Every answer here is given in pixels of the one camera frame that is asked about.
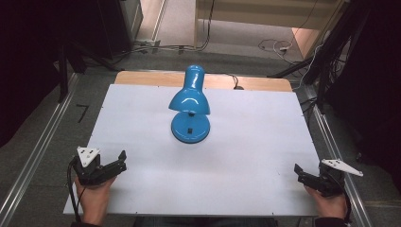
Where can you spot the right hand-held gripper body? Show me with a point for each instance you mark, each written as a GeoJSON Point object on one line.
{"type": "Point", "coordinates": [334, 179]}

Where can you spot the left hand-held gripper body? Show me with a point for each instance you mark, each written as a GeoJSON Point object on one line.
{"type": "Point", "coordinates": [90, 170]}

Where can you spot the blue desk lamp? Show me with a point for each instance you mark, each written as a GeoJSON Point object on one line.
{"type": "Point", "coordinates": [189, 100]}

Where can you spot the person's right hand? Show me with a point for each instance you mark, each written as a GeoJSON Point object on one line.
{"type": "Point", "coordinates": [329, 205]}

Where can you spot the person's left hand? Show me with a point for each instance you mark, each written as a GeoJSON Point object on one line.
{"type": "Point", "coordinates": [94, 198]}

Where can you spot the white table board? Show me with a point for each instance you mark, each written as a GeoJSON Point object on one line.
{"type": "Point", "coordinates": [239, 164]}

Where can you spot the black metal stand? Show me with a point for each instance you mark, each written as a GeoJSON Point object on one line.
{"type": "Point", "coordinates": [64, 72]}

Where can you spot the black tripod stand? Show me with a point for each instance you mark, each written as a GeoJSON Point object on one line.
{"type": "Point", "coordinates": [324, 63]}

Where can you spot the grey power strip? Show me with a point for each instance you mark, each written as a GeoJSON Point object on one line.
{"type": "Point", "coordinates": [147, 43]}

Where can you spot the light wooden panel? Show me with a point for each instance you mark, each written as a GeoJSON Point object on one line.
{"type": "Point", "coordinates": [307, 41]}

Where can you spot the dark cabinet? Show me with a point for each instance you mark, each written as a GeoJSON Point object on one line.
{"type": "Point", "coordinates": [116, 25]}

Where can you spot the aluminium floor rail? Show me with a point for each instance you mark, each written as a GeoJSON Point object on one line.
{"type": "Point", "coordinates": [340, 151]}
{"type": "Point", "coordinates": [38, 151]}

